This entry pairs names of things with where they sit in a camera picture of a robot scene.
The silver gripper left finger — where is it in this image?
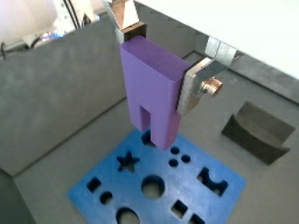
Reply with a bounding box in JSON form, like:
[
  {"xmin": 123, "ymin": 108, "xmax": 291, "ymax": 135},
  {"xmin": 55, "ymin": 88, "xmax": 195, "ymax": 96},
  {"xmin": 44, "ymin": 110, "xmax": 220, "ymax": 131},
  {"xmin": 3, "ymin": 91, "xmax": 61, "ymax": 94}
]
[{"xmin": 101, "ymin": 0, "xmax": 147, "ymax": 44}]

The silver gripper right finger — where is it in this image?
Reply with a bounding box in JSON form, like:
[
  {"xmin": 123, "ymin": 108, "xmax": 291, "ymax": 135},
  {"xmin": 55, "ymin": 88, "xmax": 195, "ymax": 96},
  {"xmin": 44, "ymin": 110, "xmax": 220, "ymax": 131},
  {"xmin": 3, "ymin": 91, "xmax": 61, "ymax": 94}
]
[{"xmin": 176, "ymin": 37, "xmax": 241, "ymax": 115}]

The purple double-square block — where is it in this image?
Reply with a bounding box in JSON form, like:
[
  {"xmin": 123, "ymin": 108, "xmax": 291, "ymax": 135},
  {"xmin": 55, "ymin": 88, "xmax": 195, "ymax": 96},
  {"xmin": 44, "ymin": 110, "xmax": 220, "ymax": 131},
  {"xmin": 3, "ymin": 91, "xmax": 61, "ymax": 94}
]
[{"xmin": 120, "ymin": 36, "xmax": 189, "ymax": 150}]

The blue foam shape board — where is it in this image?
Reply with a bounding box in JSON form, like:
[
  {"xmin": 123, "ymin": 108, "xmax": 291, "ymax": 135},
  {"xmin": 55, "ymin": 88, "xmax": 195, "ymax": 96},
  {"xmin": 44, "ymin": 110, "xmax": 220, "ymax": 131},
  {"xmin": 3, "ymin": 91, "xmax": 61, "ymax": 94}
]
[{"xmin": 68, "ymin": 130, "xmax": 245, "ymax": 224}]

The black curved holder stand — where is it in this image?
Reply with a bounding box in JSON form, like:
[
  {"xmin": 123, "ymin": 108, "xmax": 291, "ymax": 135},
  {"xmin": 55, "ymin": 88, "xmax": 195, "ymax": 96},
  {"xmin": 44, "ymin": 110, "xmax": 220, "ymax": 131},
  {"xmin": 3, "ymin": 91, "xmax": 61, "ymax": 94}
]
[{"xmin": 221, "ymin": 101, "xmax": 295, "ymax": 165}]

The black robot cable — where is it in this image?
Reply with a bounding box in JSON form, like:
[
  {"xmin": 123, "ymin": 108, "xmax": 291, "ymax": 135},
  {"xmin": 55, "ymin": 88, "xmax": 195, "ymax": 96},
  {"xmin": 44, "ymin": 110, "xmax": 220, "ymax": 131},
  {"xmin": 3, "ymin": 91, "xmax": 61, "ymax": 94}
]
[{"xmin": 61, "ymin": 0, "xmax": 85, "ymax": 30}]

